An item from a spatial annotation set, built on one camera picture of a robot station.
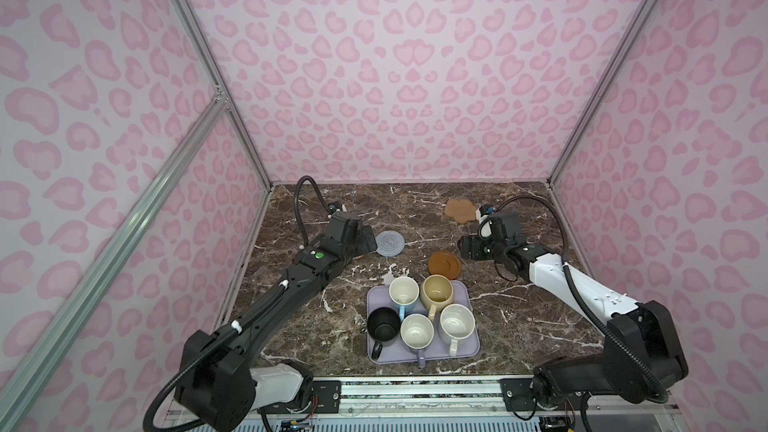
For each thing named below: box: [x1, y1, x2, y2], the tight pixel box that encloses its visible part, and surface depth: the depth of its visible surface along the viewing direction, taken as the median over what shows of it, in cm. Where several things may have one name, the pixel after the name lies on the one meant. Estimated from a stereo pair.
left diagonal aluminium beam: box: [0, 96, 231, 410], surface depth 67 cm
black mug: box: [366, 307, 401, 360], surface depth 80 cm
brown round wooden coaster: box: [428, 250, 462, 280], surface depth 99 cm
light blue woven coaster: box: [375, 230, 405, 257], surface depth 103 cm
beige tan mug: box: [420, 274, 454, 321], surface depth 84 cm
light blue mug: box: [388, 276, 420, 321], surface depth 84 cm
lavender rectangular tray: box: [366, 285, 419, 364], surface depth 81 cm
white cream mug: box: [438, 303, 476, 357], surface depth 80 cm
